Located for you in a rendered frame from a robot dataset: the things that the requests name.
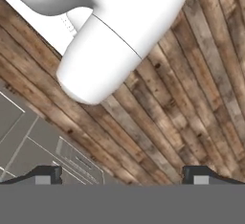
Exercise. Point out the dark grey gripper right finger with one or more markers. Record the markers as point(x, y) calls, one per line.
point(197, 172)

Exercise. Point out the pale grey drawer front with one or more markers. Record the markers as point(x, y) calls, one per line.
point(81, 162)

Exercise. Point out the grey cabinet run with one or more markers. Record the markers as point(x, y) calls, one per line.
point(22, 138)

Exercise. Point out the white rounded cylinder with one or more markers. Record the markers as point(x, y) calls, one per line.
point(105, 52)

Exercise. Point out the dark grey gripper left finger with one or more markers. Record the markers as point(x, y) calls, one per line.
point(44, 173)

